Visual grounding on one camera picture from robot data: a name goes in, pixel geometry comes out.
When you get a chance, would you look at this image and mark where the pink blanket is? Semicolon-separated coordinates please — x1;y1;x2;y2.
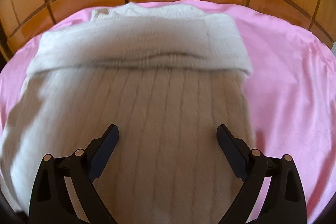
0;0;336;224

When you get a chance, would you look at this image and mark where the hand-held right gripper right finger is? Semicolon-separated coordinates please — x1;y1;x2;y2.
217;124;307;224

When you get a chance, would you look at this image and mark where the cream knit sweater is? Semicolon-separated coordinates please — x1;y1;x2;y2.
0;2;255;224

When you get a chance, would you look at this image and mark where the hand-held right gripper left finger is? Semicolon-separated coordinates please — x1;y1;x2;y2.
28;124;119;224

